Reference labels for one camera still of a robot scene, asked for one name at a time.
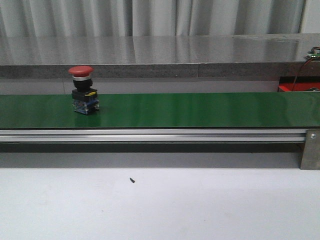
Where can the green conveyor belt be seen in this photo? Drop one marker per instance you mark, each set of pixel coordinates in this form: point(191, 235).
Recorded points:
point(165, 110)

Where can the grey curtain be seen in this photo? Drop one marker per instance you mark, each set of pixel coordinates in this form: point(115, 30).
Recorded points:
point(120, 18)

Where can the grey stone counter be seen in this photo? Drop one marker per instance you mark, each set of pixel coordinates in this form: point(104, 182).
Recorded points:
point(262, 55)

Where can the small green circuit board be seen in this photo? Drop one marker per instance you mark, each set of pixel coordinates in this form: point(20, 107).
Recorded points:
point(313, 54)

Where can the metal conveyor support bracket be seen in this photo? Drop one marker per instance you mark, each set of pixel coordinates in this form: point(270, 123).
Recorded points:
point(311, 152)

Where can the red mushroom push button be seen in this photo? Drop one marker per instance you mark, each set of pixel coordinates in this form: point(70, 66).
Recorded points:
point(84, 98)

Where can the red bin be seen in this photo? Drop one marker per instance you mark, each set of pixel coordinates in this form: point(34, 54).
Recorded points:
point(301, 84)

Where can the aluminium conveyor side rail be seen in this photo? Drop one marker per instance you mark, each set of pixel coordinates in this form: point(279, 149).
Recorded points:
point(154, 135)

